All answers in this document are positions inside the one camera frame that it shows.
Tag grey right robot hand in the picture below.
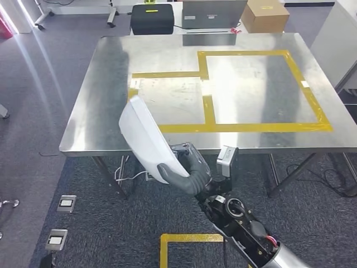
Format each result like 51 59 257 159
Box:
156 142 213 197

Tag white plastic car part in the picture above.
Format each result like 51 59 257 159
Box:
118 95 190 185

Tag yellow tape on workbench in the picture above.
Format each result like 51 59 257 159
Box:
128 50 334 134

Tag steel workbench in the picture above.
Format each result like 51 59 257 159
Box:
59 32 357 200

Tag yellow floor tape square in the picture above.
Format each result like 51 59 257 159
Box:
159 233 224 268

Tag black carrying case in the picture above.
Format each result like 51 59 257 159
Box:
130 3 176 36

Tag silver floor socket box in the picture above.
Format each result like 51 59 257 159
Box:
45 228 68 252
57 195 77 214

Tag brown cardboard box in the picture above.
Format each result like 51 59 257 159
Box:
240 0 290 34

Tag grey top steel table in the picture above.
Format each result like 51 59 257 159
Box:
309 0 357 95

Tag stool with chrome base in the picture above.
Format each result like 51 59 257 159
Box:
0 198 20 241

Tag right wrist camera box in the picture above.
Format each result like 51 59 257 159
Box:
216 145 240 193

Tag white frame table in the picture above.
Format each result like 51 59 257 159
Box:
33 0 118 30

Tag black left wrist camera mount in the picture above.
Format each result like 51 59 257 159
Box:
38 253 54 268

